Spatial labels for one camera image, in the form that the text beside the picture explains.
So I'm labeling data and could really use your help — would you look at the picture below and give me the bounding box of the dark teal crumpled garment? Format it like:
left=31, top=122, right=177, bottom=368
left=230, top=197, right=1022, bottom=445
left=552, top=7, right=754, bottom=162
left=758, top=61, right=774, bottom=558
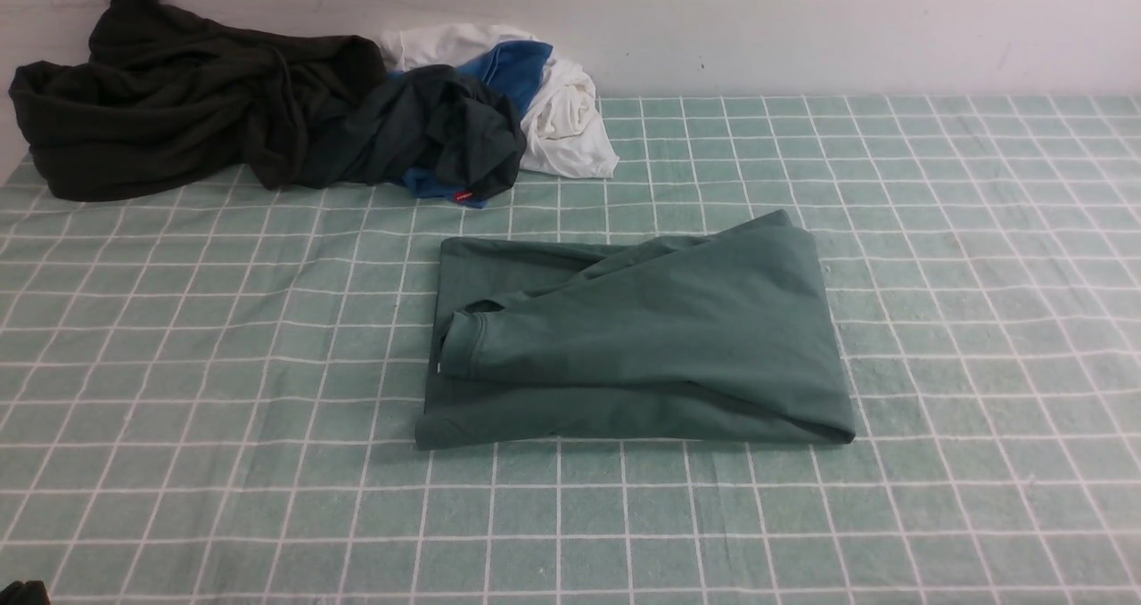
left=294, top=65, right=527, bottom=200

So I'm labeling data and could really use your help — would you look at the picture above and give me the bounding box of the dark olive crumpled garment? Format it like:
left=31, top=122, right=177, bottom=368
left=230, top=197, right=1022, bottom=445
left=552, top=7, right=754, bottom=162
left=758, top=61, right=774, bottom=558
left=9, top=0, right=388, bottom=202

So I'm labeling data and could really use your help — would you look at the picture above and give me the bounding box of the green long-sleeved shirt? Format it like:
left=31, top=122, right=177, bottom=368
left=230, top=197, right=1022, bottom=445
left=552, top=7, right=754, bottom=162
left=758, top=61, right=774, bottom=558
left=415, top=210, right=857, bottom=450

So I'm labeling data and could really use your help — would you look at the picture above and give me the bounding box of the dark object at corner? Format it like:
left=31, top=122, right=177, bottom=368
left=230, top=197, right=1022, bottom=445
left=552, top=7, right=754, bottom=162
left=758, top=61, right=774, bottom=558
left=0, top=580, right=52, bottom=605

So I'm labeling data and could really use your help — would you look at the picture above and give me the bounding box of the green checkered tablecloth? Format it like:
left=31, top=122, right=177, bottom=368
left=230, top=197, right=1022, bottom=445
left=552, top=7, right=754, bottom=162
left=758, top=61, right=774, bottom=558
left=1, top=96, right=1140, bottom=604

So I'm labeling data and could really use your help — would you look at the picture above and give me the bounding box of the white crumpled garment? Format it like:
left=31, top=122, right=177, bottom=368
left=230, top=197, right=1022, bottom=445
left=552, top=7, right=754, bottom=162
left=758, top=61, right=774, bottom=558
left=377, top=23, right=620, bottom=179

